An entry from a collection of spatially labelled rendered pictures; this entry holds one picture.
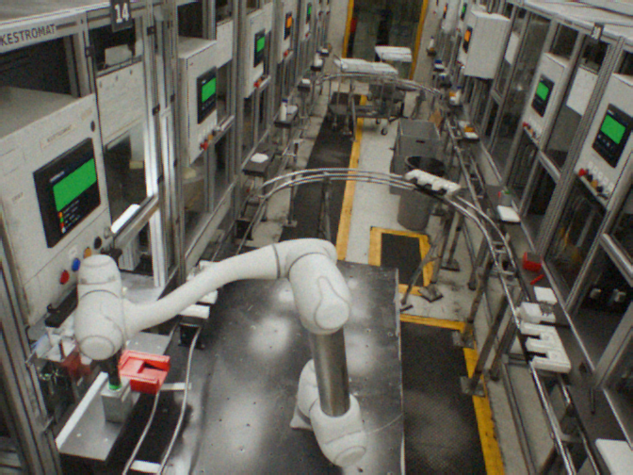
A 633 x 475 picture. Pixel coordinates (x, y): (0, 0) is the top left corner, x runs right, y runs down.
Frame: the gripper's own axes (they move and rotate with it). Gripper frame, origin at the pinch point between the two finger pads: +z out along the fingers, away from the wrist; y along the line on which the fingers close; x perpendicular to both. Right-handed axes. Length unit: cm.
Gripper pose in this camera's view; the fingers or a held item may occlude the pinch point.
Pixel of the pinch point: (114, 375)
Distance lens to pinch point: 165.5
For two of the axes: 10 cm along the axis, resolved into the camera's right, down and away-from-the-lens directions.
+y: -1.2, 5.1, -8.5
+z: -1.1, 8.5, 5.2
